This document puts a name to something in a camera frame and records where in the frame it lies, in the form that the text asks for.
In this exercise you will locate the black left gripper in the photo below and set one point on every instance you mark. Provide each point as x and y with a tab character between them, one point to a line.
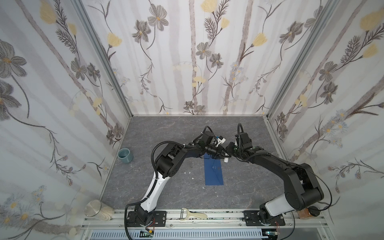
218	150

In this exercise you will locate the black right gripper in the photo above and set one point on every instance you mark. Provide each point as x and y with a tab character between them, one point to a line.
235	150

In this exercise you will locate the dark blue envelope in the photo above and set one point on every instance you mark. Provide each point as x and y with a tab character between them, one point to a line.
213	171

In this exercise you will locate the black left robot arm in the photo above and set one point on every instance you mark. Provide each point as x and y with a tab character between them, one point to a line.
166	159

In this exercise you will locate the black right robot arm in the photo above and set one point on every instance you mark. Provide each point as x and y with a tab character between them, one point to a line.
301	186

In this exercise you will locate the small jar black lid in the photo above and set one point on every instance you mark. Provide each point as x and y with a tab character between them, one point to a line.
308	213

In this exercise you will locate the teal ceramic cup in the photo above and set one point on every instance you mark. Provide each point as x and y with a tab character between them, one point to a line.
125	155

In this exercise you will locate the glass jar with metal lid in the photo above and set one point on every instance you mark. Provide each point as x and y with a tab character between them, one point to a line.
97	209

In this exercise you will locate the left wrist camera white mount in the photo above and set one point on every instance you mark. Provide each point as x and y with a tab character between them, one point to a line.
220	140

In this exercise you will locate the cream handled peeler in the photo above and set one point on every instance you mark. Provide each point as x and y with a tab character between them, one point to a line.
193	214

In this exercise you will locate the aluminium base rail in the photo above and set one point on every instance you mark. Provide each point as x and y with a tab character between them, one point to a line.
222	224

